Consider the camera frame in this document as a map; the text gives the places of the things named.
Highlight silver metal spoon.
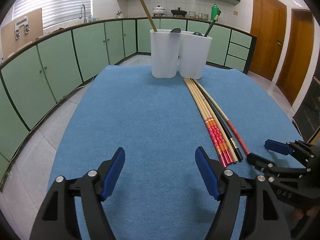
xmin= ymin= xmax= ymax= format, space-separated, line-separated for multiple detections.
xmin=170 ymin=28 xmax=181 ymax=33

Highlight plain bamboo chopstick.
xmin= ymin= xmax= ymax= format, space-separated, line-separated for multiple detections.
xmin=139 ymin=0 xmax=157 ymax=32

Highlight black chopstick silver band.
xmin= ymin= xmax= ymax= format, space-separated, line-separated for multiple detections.
xmin=204 ymin=10 xmax=221 ymax=37

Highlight green kitchen base cabinets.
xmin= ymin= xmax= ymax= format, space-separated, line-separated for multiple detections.
xmin=0 ymin=17 xmax=258 ymax=193

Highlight beige chopstick dark red end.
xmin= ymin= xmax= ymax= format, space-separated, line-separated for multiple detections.
xmin=193 ymin=79 xmax=250 ymax=155

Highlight red patterned bamboo chopstick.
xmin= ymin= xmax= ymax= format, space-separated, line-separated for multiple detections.
xmin=184 ymin=79 xmax=227 ymax=168

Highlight wooden door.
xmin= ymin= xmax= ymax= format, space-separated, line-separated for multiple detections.
xmin=276 ymin=9 xmax=315 ymax=105
xmin=249 ymin=0 xmax=287 ymax=80

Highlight blue table cloth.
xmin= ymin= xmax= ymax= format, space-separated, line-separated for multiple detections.
xmin=48 ymin=66 xmax=302 ymax=239

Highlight right white plastic container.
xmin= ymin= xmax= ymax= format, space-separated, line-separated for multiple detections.
xmin=178 ymin=31 xmax=213 ymax=79

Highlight white plastic container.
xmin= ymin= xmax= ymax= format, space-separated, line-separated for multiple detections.
xmin=178 ymin=31 xmax=213 ymax=79
xmin=150 ymin=29 xmax=181 ymax=79

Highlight left white plastic container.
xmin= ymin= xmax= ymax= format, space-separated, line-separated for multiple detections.
xmin=150 ymin=29 xmax=181 ymax=79

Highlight green thermos jug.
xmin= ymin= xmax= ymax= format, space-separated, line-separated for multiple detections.
xmin=211 ymin=4 xmax=220 ymax=21

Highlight glass jars on counter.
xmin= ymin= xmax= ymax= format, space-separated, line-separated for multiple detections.
xmin=188 ymin=11 xmax=209 ymax=21

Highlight black wok on stove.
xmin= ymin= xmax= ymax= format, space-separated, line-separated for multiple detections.
xmin=171 ymin=7 xmax=188 ymax=18

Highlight cardboard panel with device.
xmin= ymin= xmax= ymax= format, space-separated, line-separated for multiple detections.
xmin=1 ymin=8 xmax=43 ymax=61

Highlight white cooking pot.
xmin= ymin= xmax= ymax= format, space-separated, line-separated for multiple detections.
xmin=152 ymin=5 xmax=165 ymax=17

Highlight chrome sink faucet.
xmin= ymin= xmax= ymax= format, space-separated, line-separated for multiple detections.
xmin=79 ymin=4 xmax=87 ymax=23

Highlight window blinds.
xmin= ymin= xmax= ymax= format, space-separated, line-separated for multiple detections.
xmin=12 ymin=0 xmax=92 ymax=28

